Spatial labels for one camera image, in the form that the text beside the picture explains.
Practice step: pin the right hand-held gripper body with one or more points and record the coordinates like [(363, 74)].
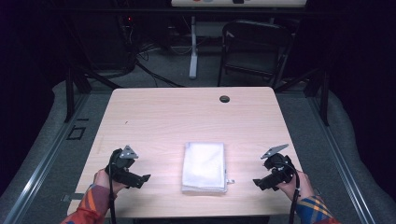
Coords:
[(280, 169)]

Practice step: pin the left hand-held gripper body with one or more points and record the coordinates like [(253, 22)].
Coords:
[(120, 168)]

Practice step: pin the white cloth bag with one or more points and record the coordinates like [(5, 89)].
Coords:
[(204, 166)]

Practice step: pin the person's left hand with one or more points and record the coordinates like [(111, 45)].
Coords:
[(102, 181)]

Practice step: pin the person's right hand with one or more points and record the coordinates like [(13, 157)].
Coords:
[(303, 186)]

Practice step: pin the black metal stand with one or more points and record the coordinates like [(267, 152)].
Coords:
[(69, 96), (324, 99)]

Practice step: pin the dark computer tower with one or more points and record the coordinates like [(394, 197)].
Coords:
[(106, 43)]

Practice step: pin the black folding chair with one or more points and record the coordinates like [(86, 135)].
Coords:
[(255, 46)]

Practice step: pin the white table leg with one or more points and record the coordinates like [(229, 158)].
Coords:
[(193, 59)]

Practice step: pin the black horizontal metal bar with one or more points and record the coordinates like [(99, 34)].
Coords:
[(124, 11)]

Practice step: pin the aluminium floor rail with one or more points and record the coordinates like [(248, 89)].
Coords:
[(46, 161), (342, 165)]

